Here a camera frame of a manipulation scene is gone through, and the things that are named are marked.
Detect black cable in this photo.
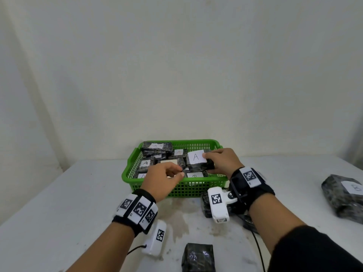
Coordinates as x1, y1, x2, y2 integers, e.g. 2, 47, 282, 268
127, 245, 147, 256
251, 230, 266, 272

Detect person's left forearm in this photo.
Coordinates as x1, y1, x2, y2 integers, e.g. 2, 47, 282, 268
67, 222, 135, 272

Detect person's left hand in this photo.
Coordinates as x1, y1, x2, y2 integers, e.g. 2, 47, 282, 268
140, 162, 186, 204

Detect black shirt sleeve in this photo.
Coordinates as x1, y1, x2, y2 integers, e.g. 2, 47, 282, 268
268, 225, 363, 272

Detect person's right hand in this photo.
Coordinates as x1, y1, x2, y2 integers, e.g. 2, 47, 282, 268
202, 147, 245, 180

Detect black wristband with marker tags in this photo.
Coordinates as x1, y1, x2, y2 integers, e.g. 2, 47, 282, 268
112, 189, 159, 238
228, 166, 276, 213

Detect black packets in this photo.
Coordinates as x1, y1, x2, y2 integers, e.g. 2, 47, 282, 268
133, 141, 210, 179

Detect large black packet labelled B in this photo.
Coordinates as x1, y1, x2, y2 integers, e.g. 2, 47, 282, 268
321, 174, 363, 225

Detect person's right forearm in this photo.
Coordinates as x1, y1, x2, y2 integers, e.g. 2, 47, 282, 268
248, 194, 307, 254

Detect green plastic basket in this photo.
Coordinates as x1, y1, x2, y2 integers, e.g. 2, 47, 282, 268
121, 139, 229, 198

